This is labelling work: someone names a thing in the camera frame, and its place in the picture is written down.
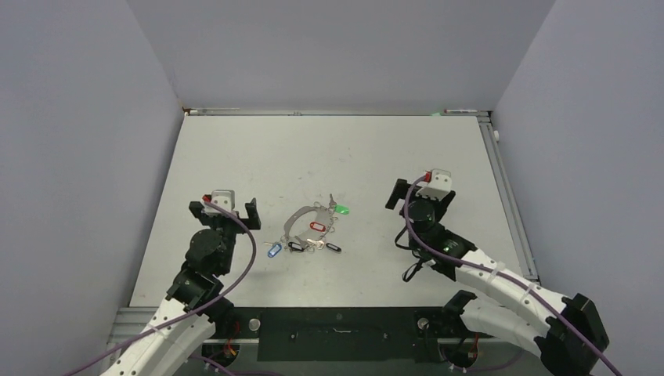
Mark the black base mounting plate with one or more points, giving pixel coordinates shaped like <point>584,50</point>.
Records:
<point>422,334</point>

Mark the aluminium rail right side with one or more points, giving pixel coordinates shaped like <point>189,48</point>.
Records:
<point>511,207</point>

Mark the large grey keyring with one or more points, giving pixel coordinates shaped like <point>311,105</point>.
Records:
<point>296,227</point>

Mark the aluminium rail back edge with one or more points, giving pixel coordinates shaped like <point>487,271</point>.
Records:
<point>342,112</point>

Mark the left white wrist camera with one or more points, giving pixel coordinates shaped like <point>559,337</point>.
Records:
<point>224,199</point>

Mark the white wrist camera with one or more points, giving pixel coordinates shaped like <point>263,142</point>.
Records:
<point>224,199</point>
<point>437,185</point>

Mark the blue key tag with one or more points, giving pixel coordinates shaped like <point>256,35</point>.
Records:
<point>274,250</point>

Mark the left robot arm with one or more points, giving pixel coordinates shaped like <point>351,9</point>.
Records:
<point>195,305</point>

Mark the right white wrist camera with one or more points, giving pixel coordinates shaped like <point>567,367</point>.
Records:
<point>437,185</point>

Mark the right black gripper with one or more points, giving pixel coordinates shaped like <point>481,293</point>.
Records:
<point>400,193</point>

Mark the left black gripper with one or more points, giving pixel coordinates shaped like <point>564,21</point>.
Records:
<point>208,220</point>

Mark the red key tag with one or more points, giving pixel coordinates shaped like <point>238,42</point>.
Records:
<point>318,226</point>

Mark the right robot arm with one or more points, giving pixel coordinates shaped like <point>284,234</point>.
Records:
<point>565,333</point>

